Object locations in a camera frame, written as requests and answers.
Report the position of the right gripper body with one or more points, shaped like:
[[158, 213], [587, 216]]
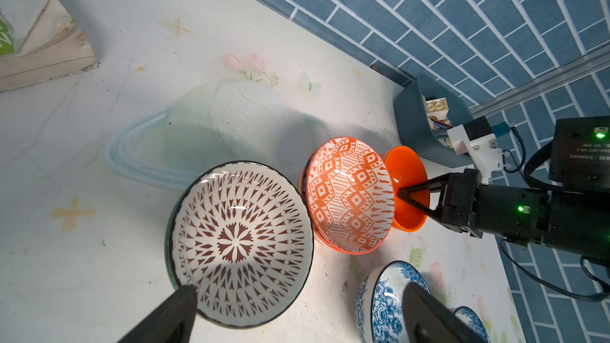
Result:
[[522, 215]]

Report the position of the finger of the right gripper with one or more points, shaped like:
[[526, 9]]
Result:
[[419, 195], [435, 214]]

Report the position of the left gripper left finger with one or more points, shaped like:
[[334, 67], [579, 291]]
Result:
[[172, 321]]

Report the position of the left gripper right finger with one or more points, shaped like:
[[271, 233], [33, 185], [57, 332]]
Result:
[[427, 320]]

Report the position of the plain orange bowl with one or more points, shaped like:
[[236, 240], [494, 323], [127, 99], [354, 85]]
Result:
[[405, 169]]

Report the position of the red geometric pattern bowl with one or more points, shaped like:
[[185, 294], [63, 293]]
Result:
[[349, 196]]

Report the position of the dark red lattice bowl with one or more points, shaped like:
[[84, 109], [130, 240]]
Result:
[[242, 237]]

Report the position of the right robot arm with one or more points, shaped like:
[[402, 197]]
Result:
[[564, 206]]

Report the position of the blue floral bowl right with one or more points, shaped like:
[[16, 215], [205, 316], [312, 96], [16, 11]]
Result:
[[470, 318]]

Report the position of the blue floral bowl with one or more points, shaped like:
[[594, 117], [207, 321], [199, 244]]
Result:
[[379, 310], [470, 318]]

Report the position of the blue floral bowl left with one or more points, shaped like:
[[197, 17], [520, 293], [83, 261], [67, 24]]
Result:
[[379, 310]]

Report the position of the art supplies in bin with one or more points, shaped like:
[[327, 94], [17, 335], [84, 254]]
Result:
[[437, 116]]

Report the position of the teal plastic bin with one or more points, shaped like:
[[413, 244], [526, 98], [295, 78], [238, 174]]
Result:
[[413, 124]]

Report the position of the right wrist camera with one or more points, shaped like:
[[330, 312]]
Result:
[[478, 140]]

